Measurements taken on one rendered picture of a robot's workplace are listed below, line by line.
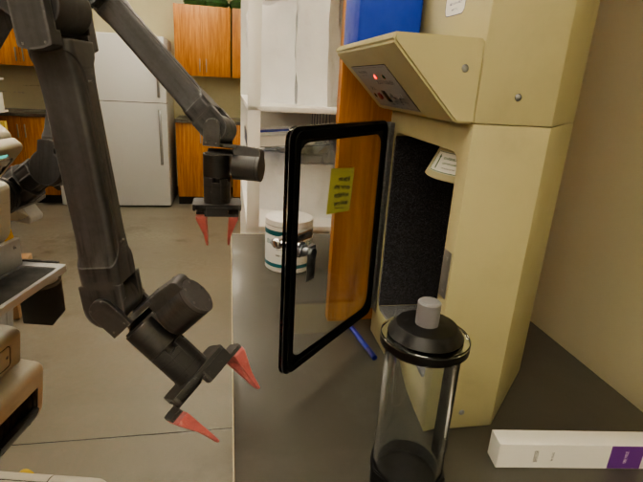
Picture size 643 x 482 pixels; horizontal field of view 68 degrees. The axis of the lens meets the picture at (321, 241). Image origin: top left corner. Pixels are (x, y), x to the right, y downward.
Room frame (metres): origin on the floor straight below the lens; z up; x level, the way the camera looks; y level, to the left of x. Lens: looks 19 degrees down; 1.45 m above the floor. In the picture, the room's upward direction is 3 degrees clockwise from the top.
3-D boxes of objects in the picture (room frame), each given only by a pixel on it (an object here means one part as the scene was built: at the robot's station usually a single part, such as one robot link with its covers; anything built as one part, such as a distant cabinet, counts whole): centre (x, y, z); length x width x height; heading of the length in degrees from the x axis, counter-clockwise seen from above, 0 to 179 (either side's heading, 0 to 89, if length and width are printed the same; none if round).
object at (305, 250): (0.69, 0.02, 1.18); 0.02 x 0.02 x 0.06; 57
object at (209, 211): (1.00, 0.22, 1.14); 0.07 x 0.07 x 0.09; 12
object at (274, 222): (1.28, 0.10, 1.02); 0.13 x 0.13 x 0.15
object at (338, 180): (0.79, -0.03, 1.19); 0.30 x 0.01 x 0.40; 147
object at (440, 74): (0.76, -0.09, 1.46); 0.32 x 0.11 x 0.10; 11
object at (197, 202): (1.00, 0.23, 1.21); 0.10 x 0.07 x 0.07; 102
